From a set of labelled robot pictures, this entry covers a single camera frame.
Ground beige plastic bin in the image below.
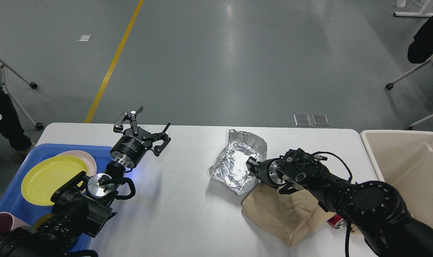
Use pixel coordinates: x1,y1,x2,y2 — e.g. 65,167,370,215
360,130,433,229

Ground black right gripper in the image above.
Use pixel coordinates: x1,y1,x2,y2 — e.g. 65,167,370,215
246,156,285,188

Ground floor outlet cover plates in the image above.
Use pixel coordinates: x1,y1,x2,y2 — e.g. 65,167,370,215
293,114,329,126

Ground crushed red soda can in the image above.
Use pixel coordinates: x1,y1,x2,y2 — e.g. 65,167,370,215
326,214,348,229

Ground white table frame background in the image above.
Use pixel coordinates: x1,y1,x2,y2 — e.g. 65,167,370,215
393,0,433,18

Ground white rolling stand left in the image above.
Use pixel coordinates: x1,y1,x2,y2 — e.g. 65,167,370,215
0,57,45,131

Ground pink mug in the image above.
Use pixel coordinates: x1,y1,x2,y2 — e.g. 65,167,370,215
0,212,29,235

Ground yellow plastic plate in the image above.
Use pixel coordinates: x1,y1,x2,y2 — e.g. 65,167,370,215
21,156,89,206

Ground person at left edge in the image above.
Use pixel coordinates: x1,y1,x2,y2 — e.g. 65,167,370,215
0,81,35,156

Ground person in black clothing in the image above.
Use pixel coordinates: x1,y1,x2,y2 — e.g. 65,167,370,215
407,16,433,64

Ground brown paper bag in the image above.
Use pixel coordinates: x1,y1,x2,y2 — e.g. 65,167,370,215
241,183,336,247

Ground aluminium foil tray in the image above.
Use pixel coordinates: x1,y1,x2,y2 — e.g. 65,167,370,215
208,130,267,195

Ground white paper scrap on floor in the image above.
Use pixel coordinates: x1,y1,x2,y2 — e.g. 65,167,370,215
78,35,92,42

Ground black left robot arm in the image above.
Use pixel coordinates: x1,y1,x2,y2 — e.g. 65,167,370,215
0,107,171,257

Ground pink plate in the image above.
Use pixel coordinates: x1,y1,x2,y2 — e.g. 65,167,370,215
57,150,97,177

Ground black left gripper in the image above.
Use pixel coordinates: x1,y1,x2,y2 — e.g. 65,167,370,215
110,106,172,168

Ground blue plastic tray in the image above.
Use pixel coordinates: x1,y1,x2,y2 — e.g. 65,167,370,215
0,143,118,255

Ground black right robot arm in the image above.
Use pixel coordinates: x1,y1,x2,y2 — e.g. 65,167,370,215
246,148,433,257

